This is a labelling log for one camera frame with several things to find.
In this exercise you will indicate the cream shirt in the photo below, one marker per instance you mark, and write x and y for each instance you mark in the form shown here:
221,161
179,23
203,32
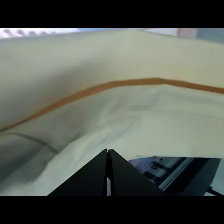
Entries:
110,100

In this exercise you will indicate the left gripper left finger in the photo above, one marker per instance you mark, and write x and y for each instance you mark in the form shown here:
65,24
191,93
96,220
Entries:
88,181

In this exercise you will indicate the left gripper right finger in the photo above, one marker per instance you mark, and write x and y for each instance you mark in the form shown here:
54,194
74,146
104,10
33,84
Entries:
128,180

